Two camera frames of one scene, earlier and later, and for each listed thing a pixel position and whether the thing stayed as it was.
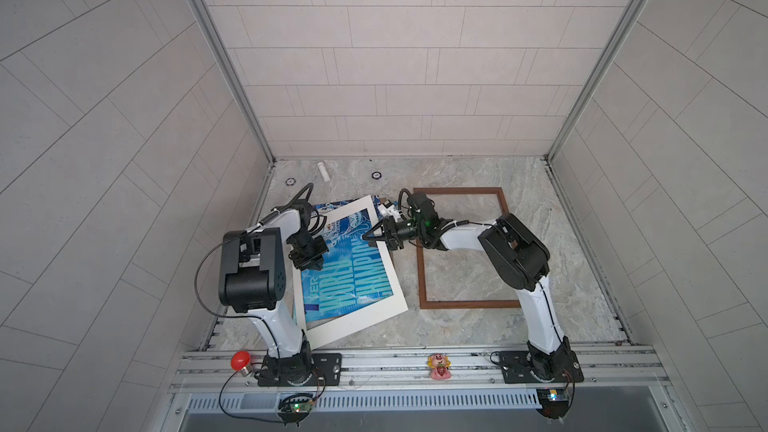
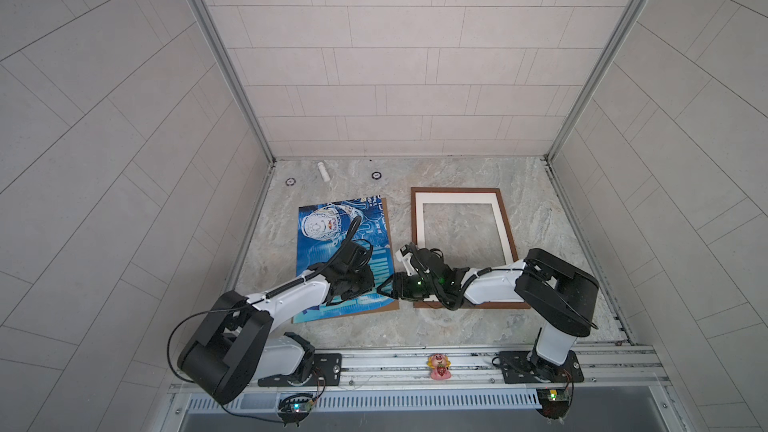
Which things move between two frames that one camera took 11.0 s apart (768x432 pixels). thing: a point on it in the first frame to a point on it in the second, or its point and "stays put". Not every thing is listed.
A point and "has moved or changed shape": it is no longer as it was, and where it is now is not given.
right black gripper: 393,234 to 398,281
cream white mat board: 329,328 to 491,198
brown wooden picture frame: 460,304 stays put
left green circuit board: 295,407 stays put
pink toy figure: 439,365 stays put
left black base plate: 301,370 stays put
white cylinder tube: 324,172 stays put
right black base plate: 517,367 stays put
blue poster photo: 353,274 has moved or changed shape
